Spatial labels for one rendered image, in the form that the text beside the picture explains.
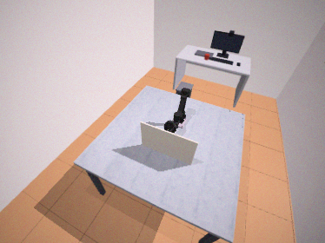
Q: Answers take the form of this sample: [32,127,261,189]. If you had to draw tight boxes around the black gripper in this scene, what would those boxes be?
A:
[166,121,178,133]

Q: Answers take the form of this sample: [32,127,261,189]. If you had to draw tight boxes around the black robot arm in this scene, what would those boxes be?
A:
[164,88,191,131]

